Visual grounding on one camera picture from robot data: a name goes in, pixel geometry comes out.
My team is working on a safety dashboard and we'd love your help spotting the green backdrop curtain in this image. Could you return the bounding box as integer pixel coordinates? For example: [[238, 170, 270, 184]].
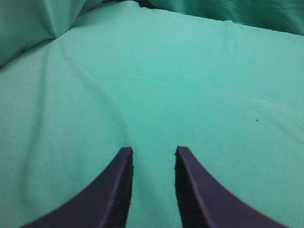
[[0, 0, 304, 66]]

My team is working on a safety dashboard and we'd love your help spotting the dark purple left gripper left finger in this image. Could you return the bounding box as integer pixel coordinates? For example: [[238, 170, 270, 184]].
[[25, 147, 133, 228]]

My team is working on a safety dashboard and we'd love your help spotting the green table cloth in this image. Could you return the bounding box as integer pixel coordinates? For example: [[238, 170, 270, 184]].
[[0, 1, 304, 228]]

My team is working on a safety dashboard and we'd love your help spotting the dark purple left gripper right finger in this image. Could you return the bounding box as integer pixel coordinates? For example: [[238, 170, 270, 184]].
[[174, 146, 284, 228]]

